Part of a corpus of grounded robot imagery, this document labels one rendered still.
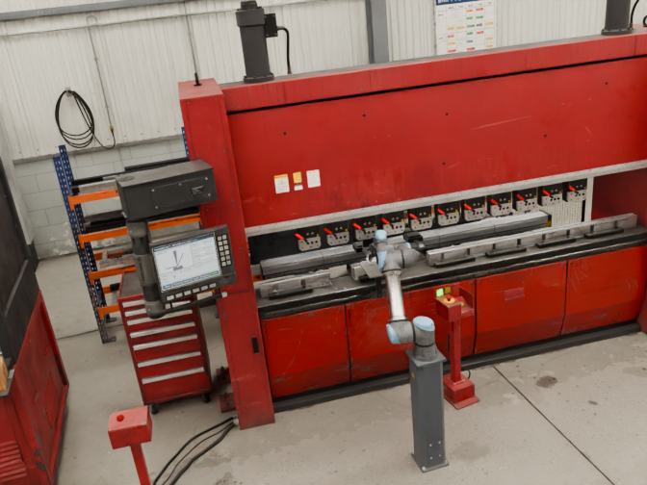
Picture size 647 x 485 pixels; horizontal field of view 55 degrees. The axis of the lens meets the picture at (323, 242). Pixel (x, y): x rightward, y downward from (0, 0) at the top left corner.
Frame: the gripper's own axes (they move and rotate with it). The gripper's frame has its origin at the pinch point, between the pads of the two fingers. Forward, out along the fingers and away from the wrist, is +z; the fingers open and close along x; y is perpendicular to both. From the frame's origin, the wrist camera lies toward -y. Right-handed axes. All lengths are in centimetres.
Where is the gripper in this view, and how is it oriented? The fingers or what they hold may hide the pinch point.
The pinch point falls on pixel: (375, 261)
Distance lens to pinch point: 436.3
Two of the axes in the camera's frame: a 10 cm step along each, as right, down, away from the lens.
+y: -2.3, -8.6, 4.5
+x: -9.7, 1.8, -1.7
